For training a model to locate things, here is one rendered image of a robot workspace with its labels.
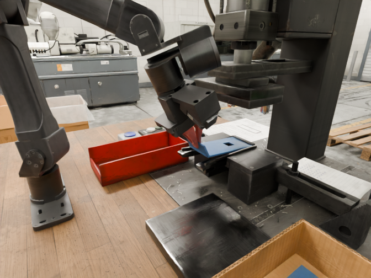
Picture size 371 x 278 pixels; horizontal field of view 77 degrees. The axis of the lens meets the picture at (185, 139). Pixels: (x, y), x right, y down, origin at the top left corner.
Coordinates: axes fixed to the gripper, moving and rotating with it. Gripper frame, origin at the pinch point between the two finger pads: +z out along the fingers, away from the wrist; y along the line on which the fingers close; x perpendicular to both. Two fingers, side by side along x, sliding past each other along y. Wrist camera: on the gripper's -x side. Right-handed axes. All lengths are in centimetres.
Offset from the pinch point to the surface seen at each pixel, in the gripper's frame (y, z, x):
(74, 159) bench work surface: -24.6, 1.2, 32.2
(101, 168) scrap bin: -19.1, -1.7, 12.5
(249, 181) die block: 2.7, 7.6, -10.9
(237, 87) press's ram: 10.4, -8.8, -5.3
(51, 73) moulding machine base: -9, 26, 445
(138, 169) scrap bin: -12.3, 4.8, 12.6
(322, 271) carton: -2.1, 10.9, -28.5
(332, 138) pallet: 211, 200, 91
